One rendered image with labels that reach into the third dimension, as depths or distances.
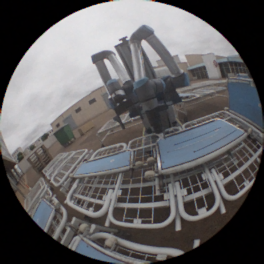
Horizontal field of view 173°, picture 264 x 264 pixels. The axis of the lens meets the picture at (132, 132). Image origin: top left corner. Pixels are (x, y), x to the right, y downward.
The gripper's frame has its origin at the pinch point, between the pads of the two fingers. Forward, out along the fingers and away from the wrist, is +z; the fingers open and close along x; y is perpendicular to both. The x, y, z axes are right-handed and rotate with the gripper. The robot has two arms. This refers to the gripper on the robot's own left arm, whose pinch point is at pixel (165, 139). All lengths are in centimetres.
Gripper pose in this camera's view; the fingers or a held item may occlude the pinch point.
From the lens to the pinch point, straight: 55.1
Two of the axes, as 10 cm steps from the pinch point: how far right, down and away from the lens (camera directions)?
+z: 3.8, 8.8, 3.1
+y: -9.1, 2.9, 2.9
